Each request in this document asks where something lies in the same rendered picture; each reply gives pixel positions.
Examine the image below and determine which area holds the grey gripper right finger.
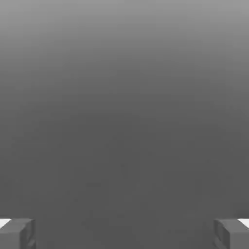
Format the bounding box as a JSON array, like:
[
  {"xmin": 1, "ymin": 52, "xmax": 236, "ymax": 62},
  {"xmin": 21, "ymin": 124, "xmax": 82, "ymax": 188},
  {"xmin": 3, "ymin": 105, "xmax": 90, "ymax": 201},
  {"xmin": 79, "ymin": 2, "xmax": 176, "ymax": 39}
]
[{"xmin": 213, "ymin": 217, "xmax": 249, "ymax": 249}]

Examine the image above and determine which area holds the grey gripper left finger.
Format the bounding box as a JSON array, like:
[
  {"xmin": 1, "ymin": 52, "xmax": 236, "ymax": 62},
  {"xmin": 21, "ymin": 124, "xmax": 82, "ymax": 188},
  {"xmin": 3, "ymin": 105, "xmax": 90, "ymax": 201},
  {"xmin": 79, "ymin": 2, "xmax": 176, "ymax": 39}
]
[{"xmin": 0, "ymin": 217, "xmax": 37, "ymax": 249}]

